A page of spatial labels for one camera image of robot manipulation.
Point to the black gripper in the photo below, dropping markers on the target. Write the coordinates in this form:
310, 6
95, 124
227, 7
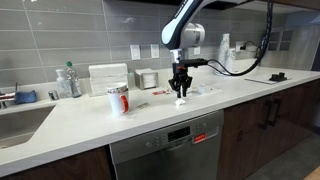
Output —
180, 78

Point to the small white thing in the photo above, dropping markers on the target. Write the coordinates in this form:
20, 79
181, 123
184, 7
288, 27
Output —
180, 101

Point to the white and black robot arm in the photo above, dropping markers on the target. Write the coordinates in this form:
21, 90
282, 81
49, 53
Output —
180, 34

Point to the clear plastic cup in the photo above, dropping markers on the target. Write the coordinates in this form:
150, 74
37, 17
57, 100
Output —
202, 89

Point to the red and white packet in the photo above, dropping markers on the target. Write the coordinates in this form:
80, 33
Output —
160, 92

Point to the metal napkin holder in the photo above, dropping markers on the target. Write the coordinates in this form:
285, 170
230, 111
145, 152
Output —
146, 78

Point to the stack of paper cups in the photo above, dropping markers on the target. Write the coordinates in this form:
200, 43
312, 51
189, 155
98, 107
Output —
230, 59
223, 49

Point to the stainless steel dishwasher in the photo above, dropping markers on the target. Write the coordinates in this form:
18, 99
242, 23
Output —
183, 151

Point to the stack of white paper towels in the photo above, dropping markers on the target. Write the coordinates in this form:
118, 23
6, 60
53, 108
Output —
103, 75

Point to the white flat mat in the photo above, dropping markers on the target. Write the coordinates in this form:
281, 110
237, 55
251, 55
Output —
265, 81

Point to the dark wood cabinet door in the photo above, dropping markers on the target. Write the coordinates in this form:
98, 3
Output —
257, 131

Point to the black object on mat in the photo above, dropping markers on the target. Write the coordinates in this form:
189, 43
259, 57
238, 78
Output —
278, 77

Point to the clear plastic water bottle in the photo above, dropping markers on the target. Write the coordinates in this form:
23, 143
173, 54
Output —
73, 79

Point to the clear soap dispenser bottle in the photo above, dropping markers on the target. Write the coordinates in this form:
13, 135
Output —
64, 89

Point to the small metal can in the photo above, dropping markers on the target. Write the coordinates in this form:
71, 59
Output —
53, 95

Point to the blue sponge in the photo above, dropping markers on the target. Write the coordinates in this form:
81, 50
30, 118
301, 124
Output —
25, 97

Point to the chrome faucet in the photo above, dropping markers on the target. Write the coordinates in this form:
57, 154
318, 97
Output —
4, 97

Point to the kitchen sink basin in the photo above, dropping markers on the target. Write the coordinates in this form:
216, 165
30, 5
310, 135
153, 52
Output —
18, 128

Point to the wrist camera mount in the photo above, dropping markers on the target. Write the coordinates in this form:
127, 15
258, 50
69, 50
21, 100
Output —
191, 63

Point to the white wall outlet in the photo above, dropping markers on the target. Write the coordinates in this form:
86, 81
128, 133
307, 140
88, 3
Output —
135, 52
197, 50
155, 51

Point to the white mug red handle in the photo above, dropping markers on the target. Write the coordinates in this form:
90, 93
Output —
118, 95

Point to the black cabinet handle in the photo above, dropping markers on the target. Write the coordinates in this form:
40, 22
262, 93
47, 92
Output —
278, 105
268, 105

